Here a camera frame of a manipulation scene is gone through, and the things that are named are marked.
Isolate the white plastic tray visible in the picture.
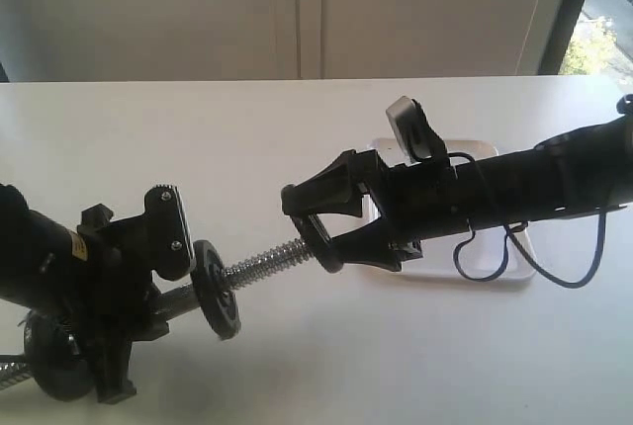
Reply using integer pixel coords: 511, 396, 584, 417
364, 138, 536, 284

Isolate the chrome dumbbell bar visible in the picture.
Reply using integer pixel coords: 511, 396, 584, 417
1, 239, 314, 394

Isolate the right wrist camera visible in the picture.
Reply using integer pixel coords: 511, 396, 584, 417
386, 96, 449, 163

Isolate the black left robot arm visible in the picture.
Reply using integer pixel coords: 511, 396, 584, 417
1, 185, 168, 404

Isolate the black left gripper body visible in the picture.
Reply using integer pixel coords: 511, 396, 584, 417
44, 205, 159, 361

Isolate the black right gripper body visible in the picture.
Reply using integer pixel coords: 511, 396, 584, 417
353, 149, 467, 262

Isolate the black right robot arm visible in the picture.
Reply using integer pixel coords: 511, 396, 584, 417
281, 110, 632, 273

